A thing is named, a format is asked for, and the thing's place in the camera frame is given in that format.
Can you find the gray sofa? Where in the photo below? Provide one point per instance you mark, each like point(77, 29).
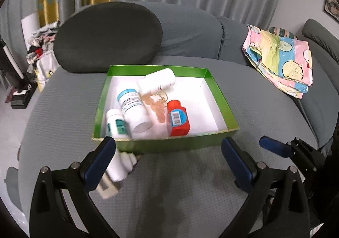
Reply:
point(264, 110)

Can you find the small white bottle teal label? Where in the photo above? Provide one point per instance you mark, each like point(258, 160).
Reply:
point(116, 124)

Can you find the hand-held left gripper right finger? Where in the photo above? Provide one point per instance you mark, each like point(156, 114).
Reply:
point(235, 161)

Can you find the small white squeeze bottle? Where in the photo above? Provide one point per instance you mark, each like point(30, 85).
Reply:
point(121, 166)

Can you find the green cardboard box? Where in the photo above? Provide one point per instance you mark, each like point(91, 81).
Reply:
point(164, 145)

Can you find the black box on floor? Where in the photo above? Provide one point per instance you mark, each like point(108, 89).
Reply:
point(22, 97)

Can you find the red bottle blue label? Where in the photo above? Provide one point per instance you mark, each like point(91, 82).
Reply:
point(178, 121)

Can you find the pile of clothes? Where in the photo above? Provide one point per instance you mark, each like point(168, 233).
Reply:
point(42, 52)

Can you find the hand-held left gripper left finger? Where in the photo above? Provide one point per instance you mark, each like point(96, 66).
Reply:
point(102, 158)

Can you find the framed wall picture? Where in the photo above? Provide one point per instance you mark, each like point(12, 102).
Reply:
point(332, 5)

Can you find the white bottle orange label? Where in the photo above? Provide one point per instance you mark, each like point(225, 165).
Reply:
point(156, 79)

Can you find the translucent beige hair clip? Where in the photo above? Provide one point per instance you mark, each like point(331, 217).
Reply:
point(107, 190)

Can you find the large white medicine bottle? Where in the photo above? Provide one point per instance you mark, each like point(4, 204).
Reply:
point(133, 110)

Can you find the orange translucent hair clip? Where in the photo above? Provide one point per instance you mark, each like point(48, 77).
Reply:
point(156, 105)

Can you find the black round cushion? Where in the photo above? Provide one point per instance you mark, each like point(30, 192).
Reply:
point(106, 36)

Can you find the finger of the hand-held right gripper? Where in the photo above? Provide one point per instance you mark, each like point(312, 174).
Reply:
point(275, 146)

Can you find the pastel cartoon printed cloth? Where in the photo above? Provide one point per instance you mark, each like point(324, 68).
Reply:
point(283, 57)

